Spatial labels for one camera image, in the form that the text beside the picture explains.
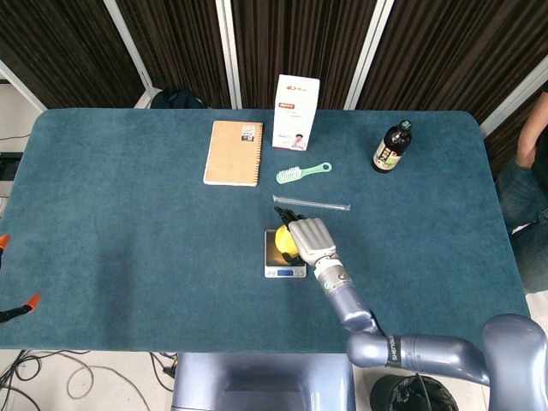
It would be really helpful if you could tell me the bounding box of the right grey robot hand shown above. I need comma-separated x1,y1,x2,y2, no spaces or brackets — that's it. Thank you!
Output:
273,206,339,265

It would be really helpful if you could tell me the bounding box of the left orange-tipped robot hand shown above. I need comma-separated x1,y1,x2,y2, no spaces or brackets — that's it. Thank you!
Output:
0,234,43,325

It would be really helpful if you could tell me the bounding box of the yellow lemon-shaped object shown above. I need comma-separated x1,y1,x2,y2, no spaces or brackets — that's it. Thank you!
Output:
274,223,300,254

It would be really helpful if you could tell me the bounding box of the small digital scale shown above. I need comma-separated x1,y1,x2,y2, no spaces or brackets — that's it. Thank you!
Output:
264,229,308,278

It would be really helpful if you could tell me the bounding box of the green brush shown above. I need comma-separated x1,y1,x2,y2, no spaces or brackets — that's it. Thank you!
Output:
276,162,333,185

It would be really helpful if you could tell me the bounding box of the brown spiral notebook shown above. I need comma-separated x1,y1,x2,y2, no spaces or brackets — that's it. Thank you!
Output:
202,120,265,188

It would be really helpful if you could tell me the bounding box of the dark glass bottle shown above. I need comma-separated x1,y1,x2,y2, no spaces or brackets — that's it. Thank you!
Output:
371,119,414,175

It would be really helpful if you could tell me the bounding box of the white carton box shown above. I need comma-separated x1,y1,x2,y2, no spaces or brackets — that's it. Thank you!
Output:
271,74,321,152

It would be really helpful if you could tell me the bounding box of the black floor power strip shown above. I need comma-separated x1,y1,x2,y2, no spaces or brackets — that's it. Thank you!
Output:
0,152,23,182

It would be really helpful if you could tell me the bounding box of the blue table cloth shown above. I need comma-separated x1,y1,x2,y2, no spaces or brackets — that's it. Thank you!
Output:
0,108,531,354

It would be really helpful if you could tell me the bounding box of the blue robot torso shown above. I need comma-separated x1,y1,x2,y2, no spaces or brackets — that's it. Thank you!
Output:
170,352,357,411

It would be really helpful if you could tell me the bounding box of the black trash bin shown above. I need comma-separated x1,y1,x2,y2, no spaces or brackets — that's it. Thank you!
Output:
370,372,460,411

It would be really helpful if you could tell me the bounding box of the black bag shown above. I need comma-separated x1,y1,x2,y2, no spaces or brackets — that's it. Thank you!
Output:
150,89,207,110

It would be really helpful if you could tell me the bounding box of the person in jeans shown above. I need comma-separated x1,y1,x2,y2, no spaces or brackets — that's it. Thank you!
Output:
495,92,548,295

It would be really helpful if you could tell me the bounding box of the black floor cable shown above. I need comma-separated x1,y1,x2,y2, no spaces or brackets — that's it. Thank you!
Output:
0,348,91,411

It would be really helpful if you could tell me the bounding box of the grey floor cable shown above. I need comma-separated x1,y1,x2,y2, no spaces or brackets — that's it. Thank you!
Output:
66,354,151,411

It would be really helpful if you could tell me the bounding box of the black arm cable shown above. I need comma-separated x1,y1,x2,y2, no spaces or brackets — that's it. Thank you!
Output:
367,307,427,411

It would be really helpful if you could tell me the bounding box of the black plug cable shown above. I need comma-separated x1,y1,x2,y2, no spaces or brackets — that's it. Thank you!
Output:
149,352,179,393

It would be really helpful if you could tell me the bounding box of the white partition frame post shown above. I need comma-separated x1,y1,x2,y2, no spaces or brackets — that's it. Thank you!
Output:
215,0,243,109
102,0,163,109
479,55,548,138
0,58,47,110
343,0,396,110

